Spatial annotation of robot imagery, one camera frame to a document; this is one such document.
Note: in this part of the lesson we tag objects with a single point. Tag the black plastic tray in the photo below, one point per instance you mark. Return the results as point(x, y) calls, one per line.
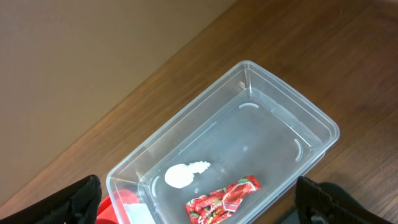
point(290, 217)

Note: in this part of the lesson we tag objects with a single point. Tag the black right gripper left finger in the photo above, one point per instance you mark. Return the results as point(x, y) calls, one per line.
point(76, 204)

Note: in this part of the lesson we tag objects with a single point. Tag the clear plastic bin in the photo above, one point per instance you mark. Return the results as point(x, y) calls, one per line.
point(249, 122)

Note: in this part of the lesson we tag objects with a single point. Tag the red candy wrapper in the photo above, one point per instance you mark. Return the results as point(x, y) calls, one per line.
point(219, 205)

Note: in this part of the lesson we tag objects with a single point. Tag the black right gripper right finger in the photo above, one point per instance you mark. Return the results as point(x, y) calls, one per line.
point(316, 203)

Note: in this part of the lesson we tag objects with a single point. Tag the white napkin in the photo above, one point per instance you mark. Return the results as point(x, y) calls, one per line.
point(182, 175)

